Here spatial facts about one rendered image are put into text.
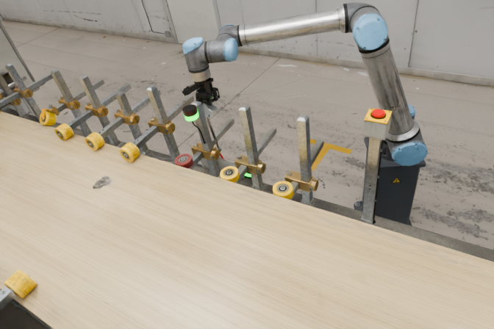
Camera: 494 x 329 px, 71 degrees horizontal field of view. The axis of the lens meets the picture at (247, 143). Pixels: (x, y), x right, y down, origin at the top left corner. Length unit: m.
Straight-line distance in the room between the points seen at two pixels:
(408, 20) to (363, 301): 3.06
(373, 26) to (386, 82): 0.25
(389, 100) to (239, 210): 0.76
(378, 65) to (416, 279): 0.77
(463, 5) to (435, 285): 2.87
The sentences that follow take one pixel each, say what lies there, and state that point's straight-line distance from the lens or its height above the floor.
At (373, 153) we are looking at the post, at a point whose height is 1.07.
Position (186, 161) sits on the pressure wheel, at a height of 0.91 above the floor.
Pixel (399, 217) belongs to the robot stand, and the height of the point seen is 0.18.
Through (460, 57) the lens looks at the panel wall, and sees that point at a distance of 3.87.
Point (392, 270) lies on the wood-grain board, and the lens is 1.18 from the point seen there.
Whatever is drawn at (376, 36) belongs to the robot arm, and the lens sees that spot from 1.40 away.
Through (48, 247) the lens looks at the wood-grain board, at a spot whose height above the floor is 0.90.
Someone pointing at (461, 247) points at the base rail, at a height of 0.70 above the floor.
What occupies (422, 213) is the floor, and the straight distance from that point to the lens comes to 2.55.
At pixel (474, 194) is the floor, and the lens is 2.76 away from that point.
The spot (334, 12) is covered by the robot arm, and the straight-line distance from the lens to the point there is 1.54.
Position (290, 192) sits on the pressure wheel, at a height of 0.91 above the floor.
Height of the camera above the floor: 1.89
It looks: 38 degrees down
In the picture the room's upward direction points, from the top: 11 degrees counter-clockwise
